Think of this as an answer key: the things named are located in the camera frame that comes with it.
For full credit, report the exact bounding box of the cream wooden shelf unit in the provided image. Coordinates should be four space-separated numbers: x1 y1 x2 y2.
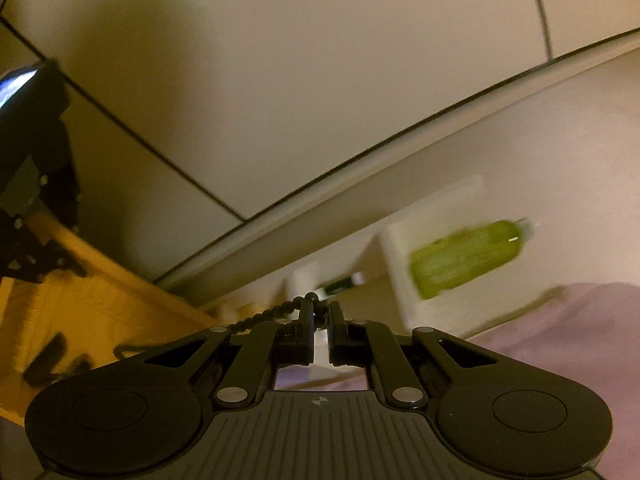
220 175 486 343

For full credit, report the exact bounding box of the black cylinder case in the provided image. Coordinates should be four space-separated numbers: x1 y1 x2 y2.
22 331 69 387

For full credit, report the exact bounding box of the standing black white stick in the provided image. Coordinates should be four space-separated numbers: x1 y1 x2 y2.
320 272 366 297

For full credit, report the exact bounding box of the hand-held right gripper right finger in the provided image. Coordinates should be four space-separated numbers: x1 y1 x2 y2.
327 303 502 409

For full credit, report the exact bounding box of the pink hanging towel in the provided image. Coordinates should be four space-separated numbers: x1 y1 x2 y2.
277 282 640 480

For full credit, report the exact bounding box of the green bottle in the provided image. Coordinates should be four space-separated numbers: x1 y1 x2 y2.
410 217 538 301

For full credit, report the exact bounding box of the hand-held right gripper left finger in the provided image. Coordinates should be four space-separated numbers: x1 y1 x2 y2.
142 299 317 409

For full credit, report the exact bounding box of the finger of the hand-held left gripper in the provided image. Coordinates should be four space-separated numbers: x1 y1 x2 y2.
0 211 87 284

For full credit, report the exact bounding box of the orange plastic tray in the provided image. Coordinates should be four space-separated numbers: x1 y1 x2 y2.
0 210 236 423

